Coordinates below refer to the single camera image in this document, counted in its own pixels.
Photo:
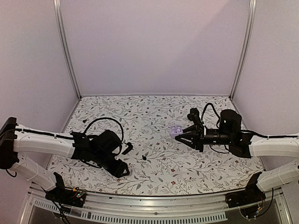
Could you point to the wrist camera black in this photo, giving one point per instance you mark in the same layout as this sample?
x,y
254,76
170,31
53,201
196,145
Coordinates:
x,y
128,149
194,116

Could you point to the right aluminium corner post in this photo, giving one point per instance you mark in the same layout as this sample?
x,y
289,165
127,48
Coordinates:
x,y
245,47

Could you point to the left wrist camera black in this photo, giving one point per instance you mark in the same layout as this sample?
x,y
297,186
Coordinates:
x,y
128,149

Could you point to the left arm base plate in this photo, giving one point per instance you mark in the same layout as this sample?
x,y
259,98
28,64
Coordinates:
x,y
60,194

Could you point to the floral table mat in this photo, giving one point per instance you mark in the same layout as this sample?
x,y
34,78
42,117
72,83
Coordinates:
x,y
171,168

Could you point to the aluminium corner post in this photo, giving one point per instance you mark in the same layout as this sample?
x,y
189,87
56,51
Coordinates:
x,y
245,47
65,48

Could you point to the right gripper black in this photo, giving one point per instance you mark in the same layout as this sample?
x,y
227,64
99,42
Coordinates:
x,y
192,136

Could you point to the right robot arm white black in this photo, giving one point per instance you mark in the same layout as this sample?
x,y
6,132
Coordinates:
x,y
274,145

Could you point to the aluminium front rail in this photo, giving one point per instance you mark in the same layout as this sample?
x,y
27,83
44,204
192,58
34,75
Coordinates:
x,y
102,208

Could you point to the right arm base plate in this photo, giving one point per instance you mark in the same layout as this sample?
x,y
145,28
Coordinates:
x,y
251,194

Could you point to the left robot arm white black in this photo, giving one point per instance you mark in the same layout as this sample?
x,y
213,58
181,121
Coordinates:
x,y
16,140

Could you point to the purple earbud charging case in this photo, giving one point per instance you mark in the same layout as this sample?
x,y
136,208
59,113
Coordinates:
x,y
173,132

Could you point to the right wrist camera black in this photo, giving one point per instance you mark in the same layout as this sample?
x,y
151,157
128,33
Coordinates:
x,y
194,116

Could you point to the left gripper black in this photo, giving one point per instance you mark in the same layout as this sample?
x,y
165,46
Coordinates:
x,y
117,171

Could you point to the left aluminium corner post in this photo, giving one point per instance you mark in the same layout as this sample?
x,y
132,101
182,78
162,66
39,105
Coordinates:
x,y
65,48

